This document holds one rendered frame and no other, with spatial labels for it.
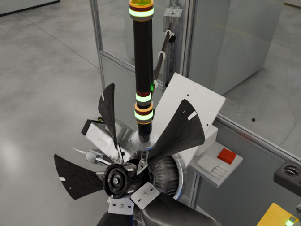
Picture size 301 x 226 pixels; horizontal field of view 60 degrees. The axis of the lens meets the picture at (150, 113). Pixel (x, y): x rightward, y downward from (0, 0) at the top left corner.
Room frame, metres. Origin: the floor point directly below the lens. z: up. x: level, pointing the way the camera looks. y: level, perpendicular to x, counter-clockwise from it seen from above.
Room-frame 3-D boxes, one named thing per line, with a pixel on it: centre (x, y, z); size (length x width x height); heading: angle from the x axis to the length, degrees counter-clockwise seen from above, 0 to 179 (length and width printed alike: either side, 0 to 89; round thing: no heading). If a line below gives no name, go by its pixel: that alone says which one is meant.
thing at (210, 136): (1.03, -0.26, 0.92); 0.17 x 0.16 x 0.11; 135
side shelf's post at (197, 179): (0.95, -0.29, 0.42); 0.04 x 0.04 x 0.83; 45
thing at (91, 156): (0.74, 0.25, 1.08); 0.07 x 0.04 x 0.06; 55
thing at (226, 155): (0.92, -0.42, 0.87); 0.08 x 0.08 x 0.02; 53
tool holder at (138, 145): (0.49, 0.01, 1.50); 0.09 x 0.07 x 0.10; 170
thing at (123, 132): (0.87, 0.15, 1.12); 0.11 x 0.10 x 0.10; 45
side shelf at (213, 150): (0.95, -0.29, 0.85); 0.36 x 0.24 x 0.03; 45
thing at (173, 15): (1.10, -0.10, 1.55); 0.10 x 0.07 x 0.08; 170
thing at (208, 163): (0.84, -0.32, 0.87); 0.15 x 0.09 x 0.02; 45
